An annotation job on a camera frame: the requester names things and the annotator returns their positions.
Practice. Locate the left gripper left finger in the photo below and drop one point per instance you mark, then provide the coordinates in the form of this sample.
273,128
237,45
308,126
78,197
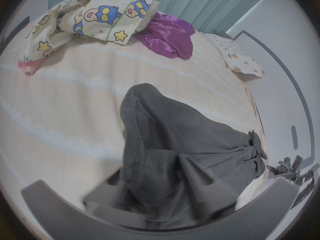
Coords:
105,196

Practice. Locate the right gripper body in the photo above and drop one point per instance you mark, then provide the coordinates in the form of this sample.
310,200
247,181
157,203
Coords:
283,169

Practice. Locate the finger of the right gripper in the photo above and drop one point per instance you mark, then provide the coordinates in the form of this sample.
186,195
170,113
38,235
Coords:
271,168

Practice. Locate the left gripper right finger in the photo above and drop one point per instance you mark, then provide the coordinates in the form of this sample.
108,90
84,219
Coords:
212,199

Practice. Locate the black T-shirt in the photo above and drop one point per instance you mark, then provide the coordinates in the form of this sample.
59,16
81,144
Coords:
162,134

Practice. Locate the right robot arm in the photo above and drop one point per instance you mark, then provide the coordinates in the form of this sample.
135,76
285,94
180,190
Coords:
298,166

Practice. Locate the bed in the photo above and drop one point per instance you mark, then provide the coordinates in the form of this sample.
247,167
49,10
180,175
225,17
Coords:
75,109

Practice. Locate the white printed pillow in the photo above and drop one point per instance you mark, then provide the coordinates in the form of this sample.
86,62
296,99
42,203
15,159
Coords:
235,56

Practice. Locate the grey bedside table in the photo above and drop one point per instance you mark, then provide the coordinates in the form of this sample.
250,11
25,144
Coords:
222,33

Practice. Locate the pink garment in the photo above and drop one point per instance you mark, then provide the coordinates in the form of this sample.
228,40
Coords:
30,67

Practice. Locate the purple satin garment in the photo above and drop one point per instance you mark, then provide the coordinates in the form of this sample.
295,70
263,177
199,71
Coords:
170,39

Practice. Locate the blue-green curtain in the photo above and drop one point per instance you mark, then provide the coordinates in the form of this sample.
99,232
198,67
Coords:
200,4

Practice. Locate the white printed pyjama top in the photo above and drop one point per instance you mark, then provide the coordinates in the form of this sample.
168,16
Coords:
100,16

